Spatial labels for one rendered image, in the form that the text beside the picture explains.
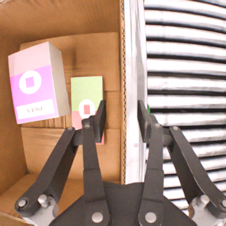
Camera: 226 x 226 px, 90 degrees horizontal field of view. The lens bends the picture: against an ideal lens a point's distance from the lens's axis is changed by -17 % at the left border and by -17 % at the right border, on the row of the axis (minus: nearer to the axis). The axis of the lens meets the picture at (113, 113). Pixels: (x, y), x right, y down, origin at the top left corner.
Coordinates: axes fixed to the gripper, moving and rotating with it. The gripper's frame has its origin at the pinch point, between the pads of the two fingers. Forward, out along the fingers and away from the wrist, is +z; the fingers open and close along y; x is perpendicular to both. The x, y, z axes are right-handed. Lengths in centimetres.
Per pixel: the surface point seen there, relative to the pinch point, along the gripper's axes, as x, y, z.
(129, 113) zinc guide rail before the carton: -5.4, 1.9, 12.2
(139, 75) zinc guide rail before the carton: 3.0, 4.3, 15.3
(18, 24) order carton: 16.5, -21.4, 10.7
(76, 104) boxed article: -2.7, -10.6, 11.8
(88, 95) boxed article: -0.9, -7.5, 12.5
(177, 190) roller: -43, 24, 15
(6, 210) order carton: -17.4, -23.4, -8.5
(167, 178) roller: -36.8, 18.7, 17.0
